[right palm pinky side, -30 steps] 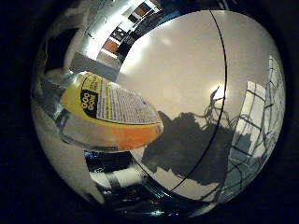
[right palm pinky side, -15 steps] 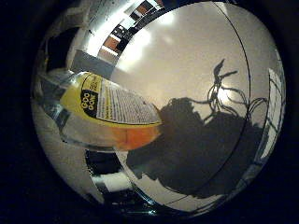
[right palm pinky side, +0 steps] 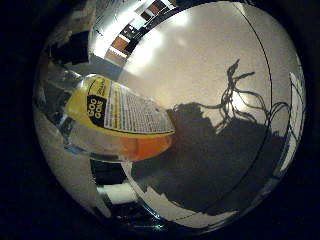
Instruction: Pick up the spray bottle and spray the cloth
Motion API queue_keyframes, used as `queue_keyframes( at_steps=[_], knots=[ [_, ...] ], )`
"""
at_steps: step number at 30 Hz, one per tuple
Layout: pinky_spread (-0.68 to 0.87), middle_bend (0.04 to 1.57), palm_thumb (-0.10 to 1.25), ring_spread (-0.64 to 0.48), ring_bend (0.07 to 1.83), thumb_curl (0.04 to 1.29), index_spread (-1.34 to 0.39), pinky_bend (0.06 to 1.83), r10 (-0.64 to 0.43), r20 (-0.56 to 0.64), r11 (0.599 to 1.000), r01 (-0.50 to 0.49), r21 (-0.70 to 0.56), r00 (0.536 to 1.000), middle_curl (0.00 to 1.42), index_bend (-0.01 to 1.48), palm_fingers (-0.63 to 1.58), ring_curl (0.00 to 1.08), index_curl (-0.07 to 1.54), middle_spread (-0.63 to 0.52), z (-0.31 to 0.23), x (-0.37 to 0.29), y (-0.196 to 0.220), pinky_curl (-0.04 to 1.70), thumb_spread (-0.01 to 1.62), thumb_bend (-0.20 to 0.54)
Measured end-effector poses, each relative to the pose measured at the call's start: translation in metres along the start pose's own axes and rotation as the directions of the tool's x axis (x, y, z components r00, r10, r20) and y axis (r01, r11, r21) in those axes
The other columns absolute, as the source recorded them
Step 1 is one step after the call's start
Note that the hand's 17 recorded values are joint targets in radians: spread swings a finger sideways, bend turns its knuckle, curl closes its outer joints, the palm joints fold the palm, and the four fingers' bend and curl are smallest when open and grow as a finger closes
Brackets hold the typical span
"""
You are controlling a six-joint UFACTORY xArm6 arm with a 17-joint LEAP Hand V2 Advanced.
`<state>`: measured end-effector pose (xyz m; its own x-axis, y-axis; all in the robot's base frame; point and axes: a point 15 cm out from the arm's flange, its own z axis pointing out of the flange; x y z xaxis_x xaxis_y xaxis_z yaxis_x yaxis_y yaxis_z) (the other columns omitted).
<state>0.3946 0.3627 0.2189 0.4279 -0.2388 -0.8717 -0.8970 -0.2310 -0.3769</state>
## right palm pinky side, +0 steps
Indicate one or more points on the shelving with orange panels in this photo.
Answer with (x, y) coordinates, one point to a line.
(133, 30)

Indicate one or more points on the yellow label spray bottle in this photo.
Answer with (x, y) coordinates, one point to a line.
(130, 113)

